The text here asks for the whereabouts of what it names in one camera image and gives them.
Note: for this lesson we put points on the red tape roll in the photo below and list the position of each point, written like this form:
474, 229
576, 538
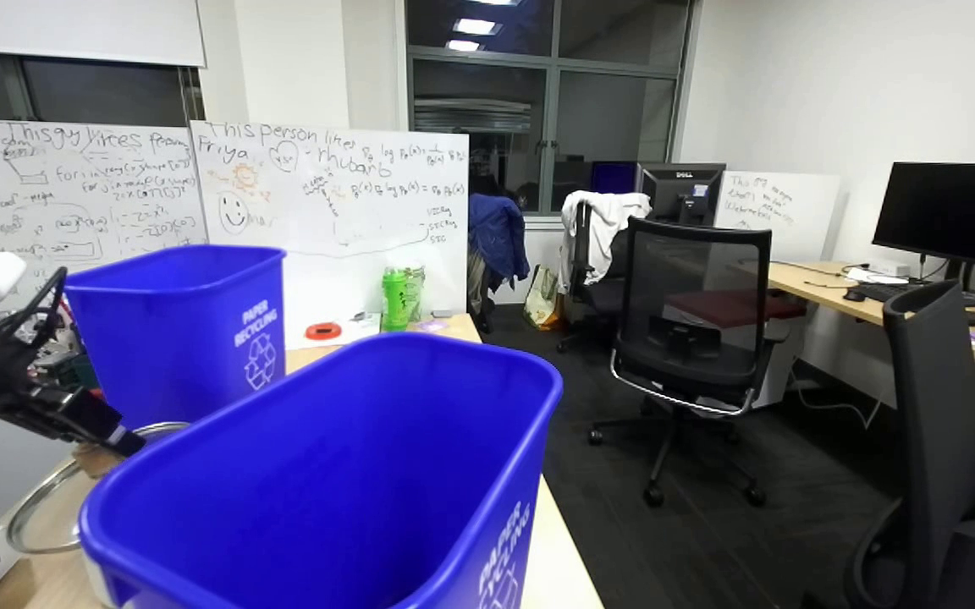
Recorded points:
311, 330

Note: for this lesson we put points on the large dark window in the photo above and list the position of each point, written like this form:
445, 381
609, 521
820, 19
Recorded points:
488, 103

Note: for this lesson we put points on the white roller blind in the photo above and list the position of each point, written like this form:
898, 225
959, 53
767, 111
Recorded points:
69, 28

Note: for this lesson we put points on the green plastic bottle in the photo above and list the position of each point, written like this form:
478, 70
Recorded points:
400, 299

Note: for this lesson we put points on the small white whiteboard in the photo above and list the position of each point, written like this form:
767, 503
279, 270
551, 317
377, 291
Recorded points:
788, 207

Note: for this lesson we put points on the black mesh office chair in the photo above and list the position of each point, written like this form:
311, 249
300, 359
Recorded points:
691, 291

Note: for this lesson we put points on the blue paper recycling bin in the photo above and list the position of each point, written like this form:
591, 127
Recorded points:
186, 338
319, 496

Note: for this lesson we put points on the white yellow shopping bag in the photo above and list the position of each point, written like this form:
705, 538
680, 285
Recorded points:
543, 303

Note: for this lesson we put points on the large black computer monitor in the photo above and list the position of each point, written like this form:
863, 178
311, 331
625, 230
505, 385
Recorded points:
950, 214

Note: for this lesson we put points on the blue jacket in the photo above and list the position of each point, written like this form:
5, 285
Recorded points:
495, 238

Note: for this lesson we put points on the wooden office desk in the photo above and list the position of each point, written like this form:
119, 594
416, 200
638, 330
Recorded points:
815, 282

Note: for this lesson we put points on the black solid-back office chair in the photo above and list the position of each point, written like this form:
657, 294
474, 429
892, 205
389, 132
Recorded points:
934, 426

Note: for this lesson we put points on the white jacket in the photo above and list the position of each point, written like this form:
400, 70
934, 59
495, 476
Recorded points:
609, 225

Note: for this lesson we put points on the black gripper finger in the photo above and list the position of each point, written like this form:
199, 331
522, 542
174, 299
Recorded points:
104, 433
86, 400

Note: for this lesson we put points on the whiteboard with smiley drawing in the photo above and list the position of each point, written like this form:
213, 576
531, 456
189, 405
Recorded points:
340, 190

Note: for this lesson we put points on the black chair under jacket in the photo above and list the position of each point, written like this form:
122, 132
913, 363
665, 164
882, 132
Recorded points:
594, 303

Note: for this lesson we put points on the whiteboard with dense handwriting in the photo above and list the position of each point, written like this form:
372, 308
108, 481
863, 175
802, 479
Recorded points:
82, 190

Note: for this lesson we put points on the black keyboard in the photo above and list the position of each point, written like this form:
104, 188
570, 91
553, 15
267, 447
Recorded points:
875, 291

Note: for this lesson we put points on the small black computer monitor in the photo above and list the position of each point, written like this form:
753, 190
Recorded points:
680, 190

